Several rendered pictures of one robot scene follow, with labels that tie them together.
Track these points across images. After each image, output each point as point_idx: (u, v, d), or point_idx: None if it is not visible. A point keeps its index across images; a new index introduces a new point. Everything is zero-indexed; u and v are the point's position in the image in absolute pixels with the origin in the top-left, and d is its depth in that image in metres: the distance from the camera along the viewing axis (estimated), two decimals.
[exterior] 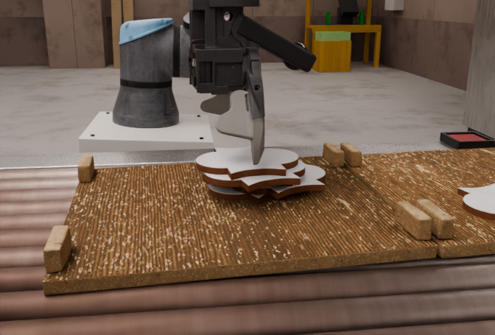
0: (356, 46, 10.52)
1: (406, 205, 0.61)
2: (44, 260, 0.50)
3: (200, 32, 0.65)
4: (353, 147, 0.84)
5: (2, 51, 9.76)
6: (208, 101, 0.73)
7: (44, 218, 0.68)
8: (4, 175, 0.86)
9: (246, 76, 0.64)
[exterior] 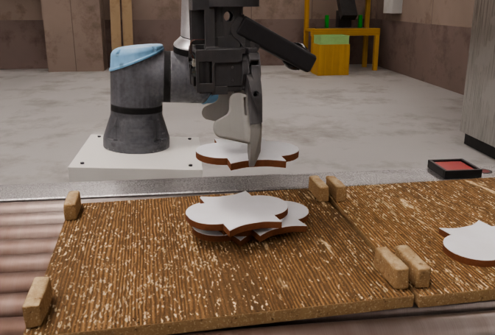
0: (355, 48, 10.52)
1: (385, 252, 0.61)
2: (23, 316, 0.51)
3: (200, 32, 0.65)
4: (338, 182, 0.85)
5: (1, 54, 9.77)
6: (209, 107, 0.72)
7: (29, 259, 0.69)
8: None
9: (245, 79, 0.64)
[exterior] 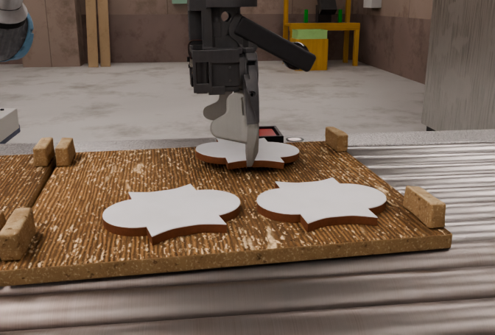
0: (336, 44, 10.38)
1: None
2: None
3: (198, 33, 0.65)
4: (63, 143, 0.70)
5: None
6: (210, 107, 0.73)
7: None
8: None
9: (243, 80, 0.64)
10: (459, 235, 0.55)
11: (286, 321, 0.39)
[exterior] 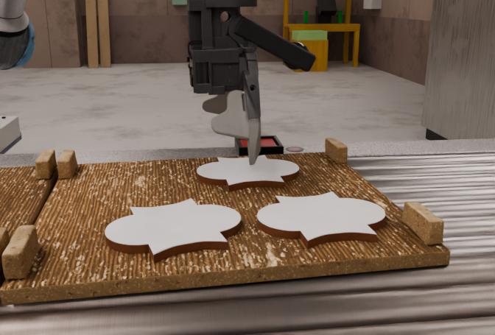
0: (336, 45, 10.38)
1: None
2: None
3: (198, 33, 0.65)
4: (65, 156, 0.71)
5: None
6: (209, 101, 0.73)
7: None
8: None
9: (243, 76, 0.64)
10: (457, 250, 0.55)
11: None
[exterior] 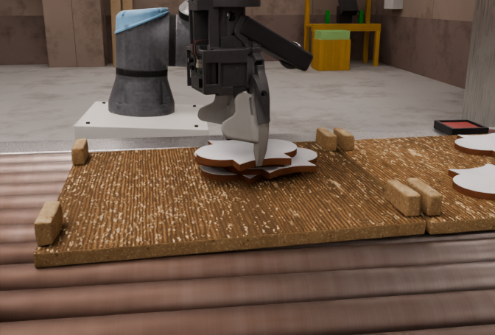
0: (356, 44, 10.52)
1: (396, 183, 0.61)
2: (35, 233, 0.51)
3: (202, 33, 0.64)
4: (346, 132, 0.85)
5: (2, 49, 9.77)
6: (205, 107, 0.71)
7: (37, 198, 0.69)
8: None
9: (250, 79, 0.64)
10: None
11: None
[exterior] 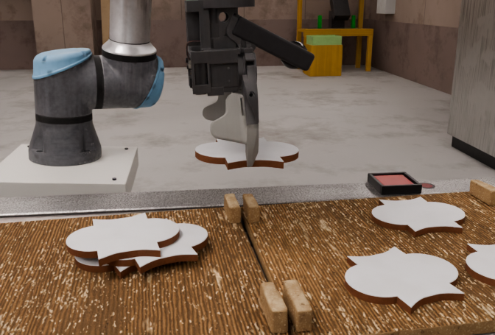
0: (348, 49, 10.45)
1: (269, 288, 0.54)
2: None
3: (196, 34, 0.65)
4: (253, 202, 0.78)
5: None
6: (209, 107, 0.73)
7: None
8: None
9: (241, 80, 0.64)
10: None
11: None
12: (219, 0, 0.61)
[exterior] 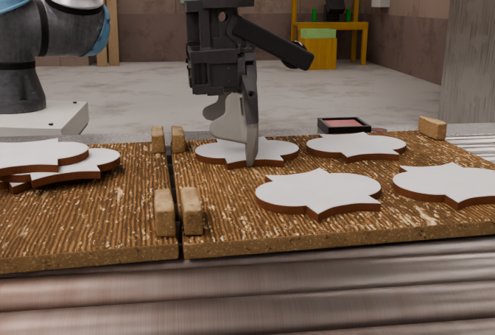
0: (344, 43, 10.40)
1: (161, 194, 0.49)
2: None
3: (196, 34, 0.65)
4: (178, 131, 0.73)
5: None
6: (209, 107, 0.73)
7: None
8: None
9: (241, 80, 0.64)
10: None
11: (476, 288, 0.41)
12: None
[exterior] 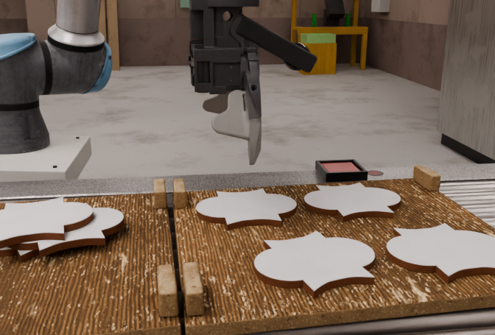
0: (344, 48, 10.42)
1: (164, 271, 0.52)
2: None
3: (199, 32, 0.65)
4: (180, 186, 0.75)
5: None
6: (210, 100, 0.73)
7: None
8: None
9: (244, 76, 0.64)
10: None
11: None
12: None
